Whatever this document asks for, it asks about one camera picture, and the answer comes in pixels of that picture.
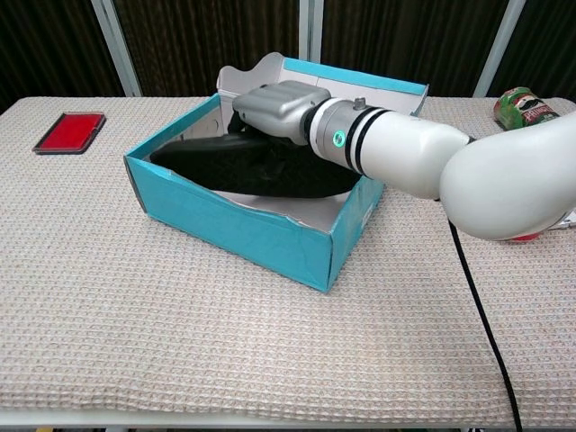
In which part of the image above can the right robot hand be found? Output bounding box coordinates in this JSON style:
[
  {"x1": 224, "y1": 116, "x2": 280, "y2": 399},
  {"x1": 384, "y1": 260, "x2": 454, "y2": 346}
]
[{"x1": 227, "y1": 80, "x2": 332, "y2": 148}]

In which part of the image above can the light blue cardboard box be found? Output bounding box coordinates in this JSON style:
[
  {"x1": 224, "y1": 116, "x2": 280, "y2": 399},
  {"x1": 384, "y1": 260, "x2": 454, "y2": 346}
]
[{"x1": 123, "y1": 52, "x2": 430, "y2": 294}]

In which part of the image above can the black shoe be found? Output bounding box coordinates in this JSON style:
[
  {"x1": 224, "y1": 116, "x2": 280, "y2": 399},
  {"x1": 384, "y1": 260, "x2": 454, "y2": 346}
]
[{"x1": 148, "y1": 133, "x2": 361, "y2": 200}]

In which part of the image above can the dark ribbed partition panel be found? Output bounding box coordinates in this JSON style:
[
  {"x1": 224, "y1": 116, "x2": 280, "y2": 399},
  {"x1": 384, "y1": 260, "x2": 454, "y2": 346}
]
[
  {"x1": 320, "y1": 0, "x2": 513, "y2": 98},
  {"x1": 488, "y1": 0, "x2": 576, "y2": 98},
  {"x1": 111, "y1": 0, "x2": 311, "y2": 98},
  {"x1": 0, "y1": 0, "x2": 128, "y2": 114}
]

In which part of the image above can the red flat case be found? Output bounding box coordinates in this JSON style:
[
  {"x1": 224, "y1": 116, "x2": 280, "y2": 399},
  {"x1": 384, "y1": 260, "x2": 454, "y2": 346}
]
[{"x1": 31, "y1": 112, "x2": 107, "y2": 156}]

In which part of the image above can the green Pringles can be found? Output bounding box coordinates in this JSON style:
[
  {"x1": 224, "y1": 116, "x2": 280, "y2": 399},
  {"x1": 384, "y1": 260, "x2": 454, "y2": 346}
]
[{"x1": 493, "y1": 86, "x2": 562, "y2": 132}]

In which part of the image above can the beige woven tablecloth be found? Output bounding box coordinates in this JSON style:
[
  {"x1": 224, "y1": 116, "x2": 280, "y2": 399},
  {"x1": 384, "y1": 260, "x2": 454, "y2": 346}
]
[{"x1": 0, "y1": 95, "x2": 576, "y2": 427}]

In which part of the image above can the grey partition frame post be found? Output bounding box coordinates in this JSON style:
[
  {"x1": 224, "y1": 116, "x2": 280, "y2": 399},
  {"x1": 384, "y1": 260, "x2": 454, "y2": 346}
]
[
  {"x1": 298, "y1": 0, "x2": 325, "y2": 65},
  {"x1": 89, "y1": 0, "x2": 143, "y2": 98},
  {"x1": 472, "y1": 0, "x2": 527, "y2": 98}
]

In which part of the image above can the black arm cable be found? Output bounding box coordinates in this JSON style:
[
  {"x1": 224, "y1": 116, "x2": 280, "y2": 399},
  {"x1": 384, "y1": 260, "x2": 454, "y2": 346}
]
[{"x1": 446, "y1": 134, "x2": 524, "y2": 432}]

